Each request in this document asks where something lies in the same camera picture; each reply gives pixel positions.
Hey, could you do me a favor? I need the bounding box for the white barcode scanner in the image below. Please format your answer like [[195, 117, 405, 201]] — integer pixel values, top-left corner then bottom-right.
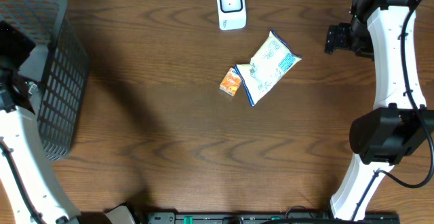
[[216, 0, 247, 31]]

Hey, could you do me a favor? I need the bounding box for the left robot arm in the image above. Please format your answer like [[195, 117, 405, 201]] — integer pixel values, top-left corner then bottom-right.
[[1, 57, 136, 224]]

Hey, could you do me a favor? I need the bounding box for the white blue snack bag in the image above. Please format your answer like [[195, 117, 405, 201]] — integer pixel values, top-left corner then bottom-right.
[[234, 30, 302, 106]]

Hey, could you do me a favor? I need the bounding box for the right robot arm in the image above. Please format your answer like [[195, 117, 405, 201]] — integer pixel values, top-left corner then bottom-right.
[[325, 0, 433, 222]]

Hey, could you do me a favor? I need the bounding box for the grey plastic mesh basket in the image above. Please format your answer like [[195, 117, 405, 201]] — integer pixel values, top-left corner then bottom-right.
[[1, 0, 90, 161]]

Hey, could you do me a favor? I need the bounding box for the orange snack packet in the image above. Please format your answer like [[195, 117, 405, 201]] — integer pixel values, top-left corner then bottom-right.
[[219, 67, 242, 96]]

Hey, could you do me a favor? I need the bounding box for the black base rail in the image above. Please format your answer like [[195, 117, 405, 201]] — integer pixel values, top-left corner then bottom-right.
[[145, 211, 401, 224]]

